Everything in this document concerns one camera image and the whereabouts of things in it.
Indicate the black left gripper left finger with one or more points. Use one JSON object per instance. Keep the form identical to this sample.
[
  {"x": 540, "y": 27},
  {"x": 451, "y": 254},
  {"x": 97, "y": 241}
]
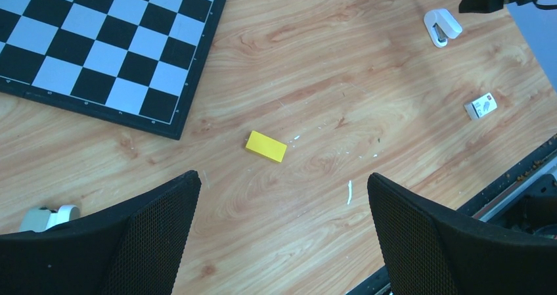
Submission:
[{"x": 134, "y": 247}]

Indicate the white staple box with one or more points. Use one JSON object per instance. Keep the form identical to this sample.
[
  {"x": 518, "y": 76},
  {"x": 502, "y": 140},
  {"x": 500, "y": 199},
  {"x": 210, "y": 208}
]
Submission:
[{"x": 480, "y": 107}]

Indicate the black white chessboard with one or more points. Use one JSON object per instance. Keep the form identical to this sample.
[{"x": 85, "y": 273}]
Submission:
[{"x": 135, "y": 63}]

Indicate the yellow rectangular block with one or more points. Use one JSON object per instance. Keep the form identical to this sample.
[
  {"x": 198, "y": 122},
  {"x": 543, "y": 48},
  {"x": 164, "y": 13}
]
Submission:
[{"x": 265, "y": 146}]

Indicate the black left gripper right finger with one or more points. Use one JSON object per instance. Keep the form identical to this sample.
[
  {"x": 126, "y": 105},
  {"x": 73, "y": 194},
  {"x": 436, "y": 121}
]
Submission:
[{"x": 431, "y": 249}]

